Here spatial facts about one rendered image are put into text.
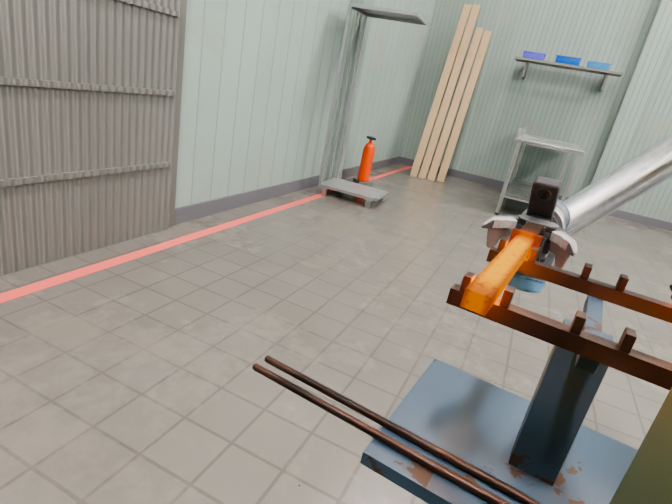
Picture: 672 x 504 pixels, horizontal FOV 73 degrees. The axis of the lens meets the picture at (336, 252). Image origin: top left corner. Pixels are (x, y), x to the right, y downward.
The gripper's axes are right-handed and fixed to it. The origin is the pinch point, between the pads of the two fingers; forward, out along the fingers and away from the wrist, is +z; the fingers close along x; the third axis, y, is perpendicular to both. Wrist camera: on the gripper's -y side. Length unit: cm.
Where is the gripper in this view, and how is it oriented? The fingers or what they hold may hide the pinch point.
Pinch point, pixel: (527, 236)
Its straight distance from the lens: 82.7
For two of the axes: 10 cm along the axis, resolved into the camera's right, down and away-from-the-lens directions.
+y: -1.8, 9.2, 3.5
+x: -8.4, -3.3, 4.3
